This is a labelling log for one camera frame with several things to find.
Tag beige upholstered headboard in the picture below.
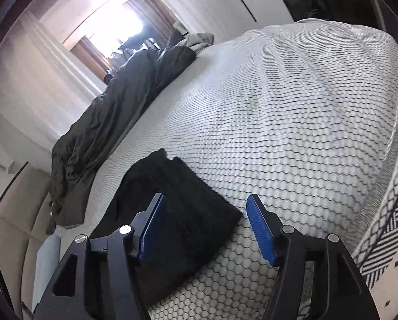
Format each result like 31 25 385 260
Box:
0 162 60 310

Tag beige crumpled cloth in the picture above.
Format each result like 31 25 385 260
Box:
177 33 215 54

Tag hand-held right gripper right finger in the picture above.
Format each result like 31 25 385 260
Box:
246 193 376 320

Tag brown curtain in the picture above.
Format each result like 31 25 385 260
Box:
123 0 183 42
70 36 109 75

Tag dark grey duvet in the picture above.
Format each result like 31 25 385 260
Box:
46 45 197 235

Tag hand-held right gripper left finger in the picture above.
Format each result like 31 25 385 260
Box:
34 193 168 320

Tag dark clutter by window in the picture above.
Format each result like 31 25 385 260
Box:
107 28 161 72

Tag black pants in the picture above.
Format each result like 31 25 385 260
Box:
86 147 243 317

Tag light blue cloth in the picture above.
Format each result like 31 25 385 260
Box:
32 235 61 307

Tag white honeycomb mattress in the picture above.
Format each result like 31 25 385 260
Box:
29 18 398 320

